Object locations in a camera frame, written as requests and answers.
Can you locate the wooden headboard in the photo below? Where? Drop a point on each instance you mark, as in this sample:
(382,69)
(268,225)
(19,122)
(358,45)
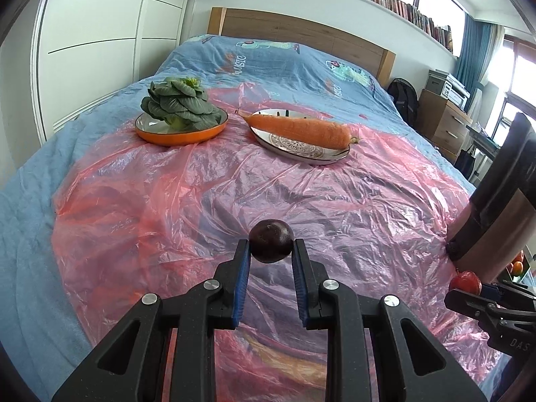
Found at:
(293,29)

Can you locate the dark purple plum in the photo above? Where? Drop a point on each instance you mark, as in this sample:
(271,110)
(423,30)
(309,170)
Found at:
(271,238)

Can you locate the black and steel electric kettle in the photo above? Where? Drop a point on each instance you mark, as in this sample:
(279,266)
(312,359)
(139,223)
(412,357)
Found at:
(494,226)

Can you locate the white-framed desk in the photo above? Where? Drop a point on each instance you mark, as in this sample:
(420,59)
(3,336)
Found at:
(481,136)

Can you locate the white printer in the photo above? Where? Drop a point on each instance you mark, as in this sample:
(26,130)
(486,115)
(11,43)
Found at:
(446,86)

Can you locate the carrot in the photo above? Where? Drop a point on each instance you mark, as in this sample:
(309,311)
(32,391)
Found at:
(301,130)

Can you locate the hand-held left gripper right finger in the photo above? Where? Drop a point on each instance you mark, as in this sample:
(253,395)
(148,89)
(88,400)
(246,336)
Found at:
(301,284)

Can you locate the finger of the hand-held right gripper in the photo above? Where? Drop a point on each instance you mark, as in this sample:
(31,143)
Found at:
(469,301)
(494,292)

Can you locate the dark blue bag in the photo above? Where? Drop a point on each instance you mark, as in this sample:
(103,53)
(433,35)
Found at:
(465,163)

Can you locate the teal curtain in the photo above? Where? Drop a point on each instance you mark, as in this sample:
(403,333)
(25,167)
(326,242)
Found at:
(473,50)

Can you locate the person's right forearm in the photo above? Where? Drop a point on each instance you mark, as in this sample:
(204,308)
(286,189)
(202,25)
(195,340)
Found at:
(519,372)

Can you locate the bok choy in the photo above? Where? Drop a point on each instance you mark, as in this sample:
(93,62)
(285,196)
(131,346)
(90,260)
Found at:
(180,104)

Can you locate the orange plate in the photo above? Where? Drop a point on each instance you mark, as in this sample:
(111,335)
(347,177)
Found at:
(180,137)

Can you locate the black backpack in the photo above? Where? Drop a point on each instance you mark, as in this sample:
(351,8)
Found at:
(404,98)

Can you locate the orange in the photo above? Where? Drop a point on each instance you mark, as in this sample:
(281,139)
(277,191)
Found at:
(518,267)

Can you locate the white wardrobe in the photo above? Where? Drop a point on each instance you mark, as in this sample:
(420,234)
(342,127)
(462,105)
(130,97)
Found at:
(96,50)

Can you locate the silver patterned plate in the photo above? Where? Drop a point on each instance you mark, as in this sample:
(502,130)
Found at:
(293,148)

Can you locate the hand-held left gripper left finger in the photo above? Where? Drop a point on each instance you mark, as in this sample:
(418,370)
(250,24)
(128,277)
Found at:
(242,284)

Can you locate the pink plastic sheet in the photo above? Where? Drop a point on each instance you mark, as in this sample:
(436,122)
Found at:
(167,217)

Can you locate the wooden drawer chest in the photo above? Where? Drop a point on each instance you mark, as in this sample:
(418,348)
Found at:
(444,125)

